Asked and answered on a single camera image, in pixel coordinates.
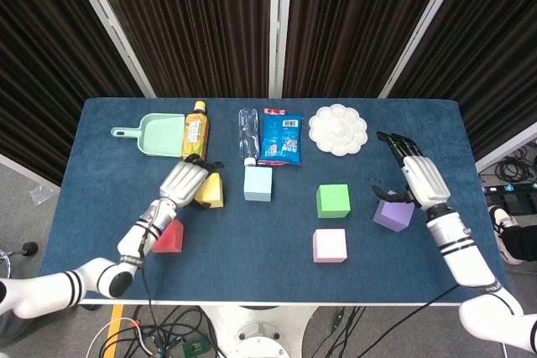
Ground white flower paint palette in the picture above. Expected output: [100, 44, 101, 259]
[308, 104, 369, 157]

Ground mint green dustpan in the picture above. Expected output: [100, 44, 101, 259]
[110, 112, 186, 159]

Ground black power strip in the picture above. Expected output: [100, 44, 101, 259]
[482, 183, 537, 200]

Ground green foam cube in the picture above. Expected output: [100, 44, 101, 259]
[315, 184, 352, 220]

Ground black trouser leg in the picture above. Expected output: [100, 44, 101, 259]
[501, 223, 537, 265]

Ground blue felt table cover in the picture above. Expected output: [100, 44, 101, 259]
[37, 96, 511, 304]

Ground light blue foam cube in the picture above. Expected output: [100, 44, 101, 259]
[243, 166, 274, 202]

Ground coiled black cables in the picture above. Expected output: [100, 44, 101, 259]
[494, 155, 537, 185]

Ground clear empty plastic bottle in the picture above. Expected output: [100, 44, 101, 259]
[237, 107, 260, 168]

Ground green circuit board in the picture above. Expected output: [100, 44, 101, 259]
[182, 336, 210, 357]

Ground yellow foam cube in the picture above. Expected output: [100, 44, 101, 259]
[193, 172, 225, 209]

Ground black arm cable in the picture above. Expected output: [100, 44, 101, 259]
[137, 226, 164, 336]
[368, 284, 462, 350]

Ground purple foam cube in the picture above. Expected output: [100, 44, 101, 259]
[373, 189, 416, 233]

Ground white sneaker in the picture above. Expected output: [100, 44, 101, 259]
[487, 205, 521, 266]

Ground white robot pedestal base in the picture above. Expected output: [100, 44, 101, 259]
[201, 302, 320, 358]

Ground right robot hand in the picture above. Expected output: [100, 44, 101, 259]
[371, 131, 452, 211]

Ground white floor cable loop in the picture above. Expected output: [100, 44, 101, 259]
[86, 318, 148, 358]

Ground amber tea bottle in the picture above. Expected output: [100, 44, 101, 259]
[180, 100, 210, 163]

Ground clear plastic bag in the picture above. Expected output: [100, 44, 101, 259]
[28, 184, 55, 205]

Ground pink foam cube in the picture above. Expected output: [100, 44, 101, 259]
[312, 228, 348, 264]

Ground red foam cube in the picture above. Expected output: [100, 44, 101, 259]
[151, 218, 185, 254]

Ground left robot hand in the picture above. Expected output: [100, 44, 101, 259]
[158, 153, 226, 211]

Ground blue snack bag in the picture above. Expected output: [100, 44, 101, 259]
[257, 107, 304, 166]

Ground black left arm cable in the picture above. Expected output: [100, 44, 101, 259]
[137, 226, 164, 336]

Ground black floor cable tangle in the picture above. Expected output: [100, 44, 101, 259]
[322, 305, 366, 358]
[86, 305, 227, 358]

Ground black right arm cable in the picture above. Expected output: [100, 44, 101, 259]
[368, 284, 462, 350]

